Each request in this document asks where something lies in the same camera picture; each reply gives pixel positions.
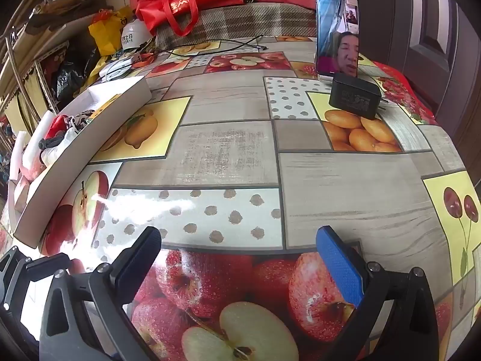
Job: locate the plaid blanket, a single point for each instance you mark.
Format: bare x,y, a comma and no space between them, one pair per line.
244,18

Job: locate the white foam block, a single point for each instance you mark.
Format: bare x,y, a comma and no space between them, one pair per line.
18,150
39,129

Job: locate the black patterned white cloth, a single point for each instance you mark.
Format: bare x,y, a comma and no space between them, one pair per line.
80,117

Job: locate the white cardboard box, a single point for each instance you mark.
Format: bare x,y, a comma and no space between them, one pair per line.
56,195

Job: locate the dark wooden door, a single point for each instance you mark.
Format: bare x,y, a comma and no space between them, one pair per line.
413,26

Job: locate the white figurine toy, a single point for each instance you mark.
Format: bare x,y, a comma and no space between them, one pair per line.
56,152

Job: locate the white helmet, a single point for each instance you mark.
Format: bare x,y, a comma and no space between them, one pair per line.
135,32

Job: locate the red tote bag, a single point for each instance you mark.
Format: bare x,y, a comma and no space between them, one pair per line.
180,3

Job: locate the pink plush toy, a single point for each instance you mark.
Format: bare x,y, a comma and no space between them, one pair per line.
32,169

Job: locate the metal storage shelf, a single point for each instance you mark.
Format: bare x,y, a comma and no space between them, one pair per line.
41,79

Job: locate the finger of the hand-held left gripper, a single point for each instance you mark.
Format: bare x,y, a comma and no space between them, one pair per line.
15,270

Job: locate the black power adapter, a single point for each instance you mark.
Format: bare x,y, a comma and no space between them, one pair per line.
353,96

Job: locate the smartphone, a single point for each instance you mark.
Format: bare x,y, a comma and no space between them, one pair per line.
334,45

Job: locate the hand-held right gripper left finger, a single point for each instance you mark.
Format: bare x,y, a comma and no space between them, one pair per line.
141,250

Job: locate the white power bank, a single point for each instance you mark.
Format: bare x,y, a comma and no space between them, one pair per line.
126,61

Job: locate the fruit print tablecloth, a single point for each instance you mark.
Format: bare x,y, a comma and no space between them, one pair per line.
233,158

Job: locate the yellow shopping bag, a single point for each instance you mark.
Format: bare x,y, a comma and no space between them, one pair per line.
107,34

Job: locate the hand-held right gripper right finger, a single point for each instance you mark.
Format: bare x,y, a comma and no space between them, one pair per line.
338,267

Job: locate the black plastic bag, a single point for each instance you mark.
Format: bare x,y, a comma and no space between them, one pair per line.
75,75

